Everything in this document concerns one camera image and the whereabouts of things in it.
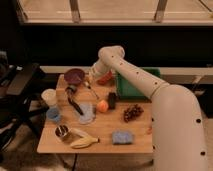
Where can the white cup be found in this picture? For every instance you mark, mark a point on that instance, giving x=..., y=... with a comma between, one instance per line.
x=49, y=96

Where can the blue sponge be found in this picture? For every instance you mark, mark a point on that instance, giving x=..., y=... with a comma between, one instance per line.
x=122, y=137

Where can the wooden folding table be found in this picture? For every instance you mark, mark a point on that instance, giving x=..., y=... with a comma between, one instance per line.
x=102, y=127

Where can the apple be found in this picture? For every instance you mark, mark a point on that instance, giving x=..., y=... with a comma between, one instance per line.
x=102, y=106

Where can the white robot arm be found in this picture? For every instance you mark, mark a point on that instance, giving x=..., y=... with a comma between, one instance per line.
x=178, y=134

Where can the brown tin can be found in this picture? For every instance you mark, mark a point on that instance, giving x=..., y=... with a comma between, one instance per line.
x=62, y=132

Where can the black rectangular block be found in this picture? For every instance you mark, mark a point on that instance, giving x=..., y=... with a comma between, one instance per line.
x=112, y=98

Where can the purple bowl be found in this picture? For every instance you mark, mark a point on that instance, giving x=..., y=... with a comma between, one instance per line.
x=74, y=76

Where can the silver fork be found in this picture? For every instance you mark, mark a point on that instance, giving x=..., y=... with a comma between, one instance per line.
x=90, y=88

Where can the yellow banana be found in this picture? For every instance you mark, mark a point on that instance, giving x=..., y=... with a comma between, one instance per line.
x=85, y=140

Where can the clear plastic cup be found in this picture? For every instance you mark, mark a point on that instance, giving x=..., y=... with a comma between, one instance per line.
x=88, y=113

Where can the red chili pepper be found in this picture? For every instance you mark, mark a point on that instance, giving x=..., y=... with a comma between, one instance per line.
x=149, y=130

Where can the black office chair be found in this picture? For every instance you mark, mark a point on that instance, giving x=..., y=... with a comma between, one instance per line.
x=17, y=90

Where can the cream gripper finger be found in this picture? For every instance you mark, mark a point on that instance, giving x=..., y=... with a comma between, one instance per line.
x=90, y=78

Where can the blue plastic cup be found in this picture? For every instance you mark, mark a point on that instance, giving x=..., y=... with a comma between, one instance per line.
x=53, y=115

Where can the black handled brush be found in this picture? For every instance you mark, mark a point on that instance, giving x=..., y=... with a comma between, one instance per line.
x=72, y=101

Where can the bunch of dark grapes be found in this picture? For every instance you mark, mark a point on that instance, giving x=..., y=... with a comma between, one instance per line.
x=132, y=113

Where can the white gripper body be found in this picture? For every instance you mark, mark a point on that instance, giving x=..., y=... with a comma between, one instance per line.
x=99, y=70

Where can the green plastic bin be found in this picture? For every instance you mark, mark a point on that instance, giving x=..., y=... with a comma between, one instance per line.
x=126, y=90

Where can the red bowl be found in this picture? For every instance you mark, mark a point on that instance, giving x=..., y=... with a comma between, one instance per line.
x=104, y=79

